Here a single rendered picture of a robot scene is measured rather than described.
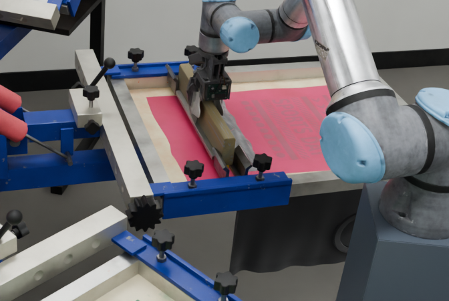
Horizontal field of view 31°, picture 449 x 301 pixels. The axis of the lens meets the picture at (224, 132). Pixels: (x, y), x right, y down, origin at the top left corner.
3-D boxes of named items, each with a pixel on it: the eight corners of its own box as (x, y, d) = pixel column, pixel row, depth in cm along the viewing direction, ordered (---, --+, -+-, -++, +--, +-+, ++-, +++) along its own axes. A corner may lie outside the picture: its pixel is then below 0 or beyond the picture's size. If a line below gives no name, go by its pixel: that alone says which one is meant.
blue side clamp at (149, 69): (209, 80, 232) (212, 59, 229) (214, 89, 228) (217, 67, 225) (107, 87, 223) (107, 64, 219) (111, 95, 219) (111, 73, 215)
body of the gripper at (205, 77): (200, 104, 190) (204, 59, 184) (190, 86, 197) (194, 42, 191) (230, 102, 193) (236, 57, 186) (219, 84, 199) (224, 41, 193)
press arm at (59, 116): (95, 124, 196) (95, 106, 193) (99, 137, 191) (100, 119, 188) (23, 130, 190) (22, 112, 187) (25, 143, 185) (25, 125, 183)
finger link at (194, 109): (190, 131, 196) (199, 99, 191) (183, 119, 200) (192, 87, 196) (201, 132, 197) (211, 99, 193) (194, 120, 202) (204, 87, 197)
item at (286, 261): (369, 255, 227) (397, 148, 209) (384, 275, 221) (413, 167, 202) (216, 277, 213) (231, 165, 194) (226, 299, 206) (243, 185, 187)
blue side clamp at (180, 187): (280, 192, 188) (284, 167, 185) (288, 205, 184) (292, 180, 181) (156, 206, 179) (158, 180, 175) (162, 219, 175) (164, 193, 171)
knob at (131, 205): (156, 213, 170) (158, 184, 166) (162, 230, 165) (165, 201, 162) (121, 217, 168) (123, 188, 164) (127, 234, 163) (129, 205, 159)
